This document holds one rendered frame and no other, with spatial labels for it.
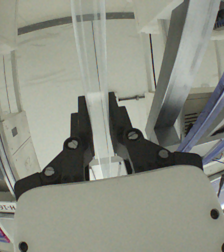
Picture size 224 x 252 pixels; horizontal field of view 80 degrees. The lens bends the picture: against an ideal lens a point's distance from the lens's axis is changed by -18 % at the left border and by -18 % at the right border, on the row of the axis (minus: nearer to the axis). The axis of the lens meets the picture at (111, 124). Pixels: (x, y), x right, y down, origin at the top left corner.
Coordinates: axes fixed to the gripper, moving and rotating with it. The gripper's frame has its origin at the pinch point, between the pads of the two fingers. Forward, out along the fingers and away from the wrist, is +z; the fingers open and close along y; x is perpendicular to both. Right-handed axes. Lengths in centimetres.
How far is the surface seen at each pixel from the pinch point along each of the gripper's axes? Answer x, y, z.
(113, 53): -64, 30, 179
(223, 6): 11, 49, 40
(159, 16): 6.3, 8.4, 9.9
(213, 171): -55, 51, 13
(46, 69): -69, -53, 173
